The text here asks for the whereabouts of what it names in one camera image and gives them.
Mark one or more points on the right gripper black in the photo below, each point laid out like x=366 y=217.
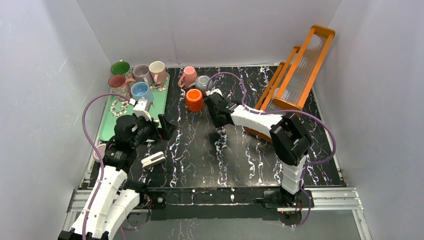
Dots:
x=214 y=103

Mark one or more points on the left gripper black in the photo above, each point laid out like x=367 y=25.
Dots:
x=162 y=128

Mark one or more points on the light blue upside-down mug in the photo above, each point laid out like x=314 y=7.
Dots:
x=141 y=91

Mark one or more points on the lavender ribbed mug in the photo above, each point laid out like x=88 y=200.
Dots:
x=141 y=73

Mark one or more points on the pink patterned mug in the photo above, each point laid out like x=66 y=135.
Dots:
x=121 y=85

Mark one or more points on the cream cartoon mug green interior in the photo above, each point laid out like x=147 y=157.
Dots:
x=122 y=68

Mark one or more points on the pinkish mug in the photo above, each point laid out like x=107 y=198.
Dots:
x=99 y=153

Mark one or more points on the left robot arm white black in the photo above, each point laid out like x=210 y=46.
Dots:
x=114 y=196

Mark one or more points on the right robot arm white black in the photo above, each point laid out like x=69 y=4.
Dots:
x=290 y=139

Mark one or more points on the orange upside-down mug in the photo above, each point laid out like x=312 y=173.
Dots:
x=194 y=100

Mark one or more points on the grey upside-down mug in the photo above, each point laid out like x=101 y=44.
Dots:
x=201 y=83

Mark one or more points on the pink upside-down mug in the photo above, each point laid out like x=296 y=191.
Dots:
x=188 y=77

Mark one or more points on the white black small device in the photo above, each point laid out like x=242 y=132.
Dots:
x=153 y=159

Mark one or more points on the orange wooden dish rack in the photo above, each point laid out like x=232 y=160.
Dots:
x=293 y=80

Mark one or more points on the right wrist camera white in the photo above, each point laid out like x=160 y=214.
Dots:
x=212 y=91

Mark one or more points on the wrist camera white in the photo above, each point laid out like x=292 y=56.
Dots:
x=141 y=108
x=212 y=91

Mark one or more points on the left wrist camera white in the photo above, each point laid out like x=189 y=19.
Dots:
x=141 y=108

